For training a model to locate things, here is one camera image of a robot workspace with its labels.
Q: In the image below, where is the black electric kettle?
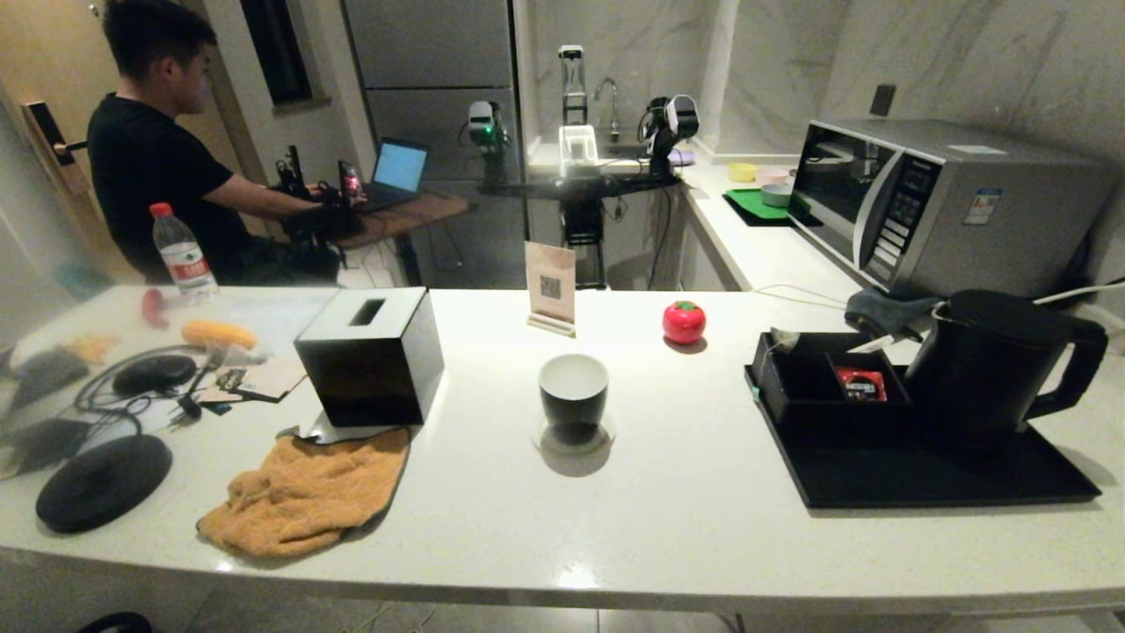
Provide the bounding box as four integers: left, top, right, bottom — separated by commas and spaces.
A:
905, 289, 1110, 449

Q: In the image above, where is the beige QR code sign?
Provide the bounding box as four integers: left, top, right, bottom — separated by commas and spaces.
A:
525, 241, 578, 338

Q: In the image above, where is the black mug white inside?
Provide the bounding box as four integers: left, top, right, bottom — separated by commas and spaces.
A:
538, 353, 610, 445

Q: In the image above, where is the red tomato toy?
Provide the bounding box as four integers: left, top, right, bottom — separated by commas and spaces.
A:
662, 301, 708, 346

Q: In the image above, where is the brown wooden desk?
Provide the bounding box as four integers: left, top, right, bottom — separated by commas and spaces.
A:
338, 192, 471, 287

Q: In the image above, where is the black tissue box white lid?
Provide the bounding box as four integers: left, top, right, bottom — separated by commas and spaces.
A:
294, 287, 446, 429

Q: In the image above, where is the grey device green light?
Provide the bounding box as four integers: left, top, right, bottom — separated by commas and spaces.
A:
466, 100, 511, 186

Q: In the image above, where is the green tray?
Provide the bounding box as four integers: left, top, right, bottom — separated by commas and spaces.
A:
722, 187, 823, 228

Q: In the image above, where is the open black laptop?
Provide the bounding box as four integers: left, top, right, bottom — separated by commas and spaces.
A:
360, 138, 430, 214

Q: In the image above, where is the chrome sink faucet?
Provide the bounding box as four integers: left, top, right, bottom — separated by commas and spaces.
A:
594, 77, 621, 143

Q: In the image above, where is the green mat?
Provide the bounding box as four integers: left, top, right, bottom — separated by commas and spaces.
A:
728, 188, 796, 220

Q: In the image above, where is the tall clear blender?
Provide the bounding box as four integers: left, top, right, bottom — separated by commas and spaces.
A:
558, 44, 588, 126

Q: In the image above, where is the black compartment box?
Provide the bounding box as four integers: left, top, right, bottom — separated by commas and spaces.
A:
752, 331, 915, 440

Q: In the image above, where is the black teleoperation rig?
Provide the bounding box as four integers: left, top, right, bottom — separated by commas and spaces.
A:
268, 145, 366, 251

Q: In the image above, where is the grey refrigerator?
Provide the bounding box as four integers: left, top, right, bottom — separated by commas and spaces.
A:
343, 0, 528, 291

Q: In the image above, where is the brown paper packet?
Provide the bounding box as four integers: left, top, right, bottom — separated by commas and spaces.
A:
195, 359, 308, 405

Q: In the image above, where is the red coffee sachet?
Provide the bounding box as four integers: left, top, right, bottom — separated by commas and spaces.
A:
833, 366, 889, 404

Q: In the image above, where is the dark grey cloth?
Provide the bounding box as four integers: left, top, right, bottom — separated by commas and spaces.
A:
845, 288, 943, 342

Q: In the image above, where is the orange fluffy towel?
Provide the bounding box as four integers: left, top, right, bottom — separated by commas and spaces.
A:
196, 428, 412, 559

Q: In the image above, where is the clear plastic wrapper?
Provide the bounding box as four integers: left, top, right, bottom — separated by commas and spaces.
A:
207, 341, 269, 368

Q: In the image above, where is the yellow corn cob toy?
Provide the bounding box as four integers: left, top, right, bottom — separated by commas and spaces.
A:
181, 319, 258, 351

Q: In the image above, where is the clear water bottle red cap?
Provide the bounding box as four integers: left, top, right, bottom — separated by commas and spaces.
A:
149, 202, 219, 304

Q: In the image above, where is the black power plug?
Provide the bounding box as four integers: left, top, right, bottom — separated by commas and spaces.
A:
167, 391, 207, 427

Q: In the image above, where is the dark window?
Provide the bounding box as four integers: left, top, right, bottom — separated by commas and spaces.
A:
239, 0, 317, 111

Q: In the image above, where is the large black tray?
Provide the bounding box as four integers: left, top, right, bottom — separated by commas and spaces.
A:
744, 362, 1103, 511

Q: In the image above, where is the black computer mouse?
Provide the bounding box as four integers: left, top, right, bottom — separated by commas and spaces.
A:
112, 353, 198, 397

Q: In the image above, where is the silver microwave oven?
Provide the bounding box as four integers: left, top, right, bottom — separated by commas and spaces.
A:
788, 119, 1121, 300

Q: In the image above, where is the man in black shirt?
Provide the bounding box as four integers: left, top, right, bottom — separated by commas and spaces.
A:
86, 0, 370, 284

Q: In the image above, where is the orange hand shaped toy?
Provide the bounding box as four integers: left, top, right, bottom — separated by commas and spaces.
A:
66, 334, 120, 366

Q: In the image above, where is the round black kettle base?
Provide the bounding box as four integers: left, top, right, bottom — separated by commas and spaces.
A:
35, 433, 173, 535

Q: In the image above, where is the dark grey blurry object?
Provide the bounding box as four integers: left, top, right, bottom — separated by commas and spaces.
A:
9, 347, 89, 410

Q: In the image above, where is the dark flat device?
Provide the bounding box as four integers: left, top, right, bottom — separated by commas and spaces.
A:
0, 418, 93, 480

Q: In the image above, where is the black white camera device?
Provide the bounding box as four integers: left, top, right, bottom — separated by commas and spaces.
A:
642, 94, 701, 177

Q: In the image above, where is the black mouse cable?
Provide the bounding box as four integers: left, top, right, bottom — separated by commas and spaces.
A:
75, 345, 207, 436

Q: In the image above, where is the black ring shaped part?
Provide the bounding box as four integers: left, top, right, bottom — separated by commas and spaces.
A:
75, 611, 155, 633

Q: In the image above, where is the black door lock handle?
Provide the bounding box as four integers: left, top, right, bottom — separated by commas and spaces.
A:
22, 101, 89, 168

